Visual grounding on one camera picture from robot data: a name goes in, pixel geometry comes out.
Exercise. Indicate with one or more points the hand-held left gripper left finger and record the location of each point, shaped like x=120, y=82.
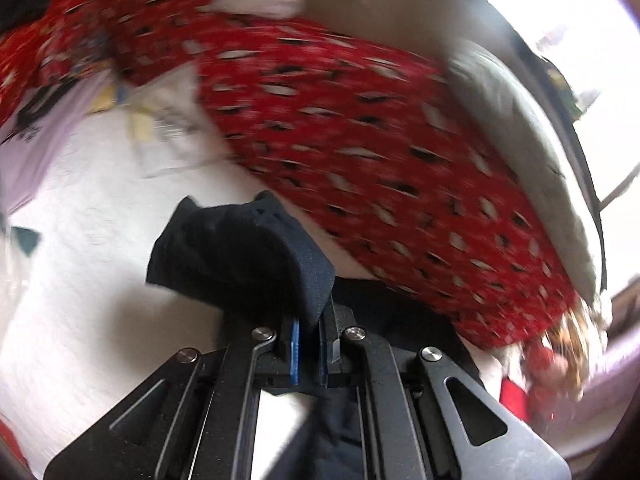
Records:
x=295, y=355

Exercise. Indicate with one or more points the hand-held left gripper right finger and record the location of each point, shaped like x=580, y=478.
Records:
x=325, y=355

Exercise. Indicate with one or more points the dark navy garment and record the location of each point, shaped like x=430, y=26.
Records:
x=240, y=255

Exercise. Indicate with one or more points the red pillow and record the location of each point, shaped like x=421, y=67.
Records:
x=512, y=400

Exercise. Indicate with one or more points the white quilted mattress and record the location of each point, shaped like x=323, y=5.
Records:
x=100, y=290

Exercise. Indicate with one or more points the red printed blanket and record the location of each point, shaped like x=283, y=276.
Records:
x=350, y=135

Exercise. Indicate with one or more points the blond doll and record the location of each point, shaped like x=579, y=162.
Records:
x=547, y=360

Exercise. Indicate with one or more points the clear plastic packet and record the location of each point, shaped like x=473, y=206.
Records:
x=175, y=130

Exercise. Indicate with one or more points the dark green triangular scrap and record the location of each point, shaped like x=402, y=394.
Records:
x=25, y=237

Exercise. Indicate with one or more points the grey pillow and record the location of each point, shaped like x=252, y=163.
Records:
x=525, y=125

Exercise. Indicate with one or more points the window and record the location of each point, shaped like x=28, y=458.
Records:
x=590, y=50

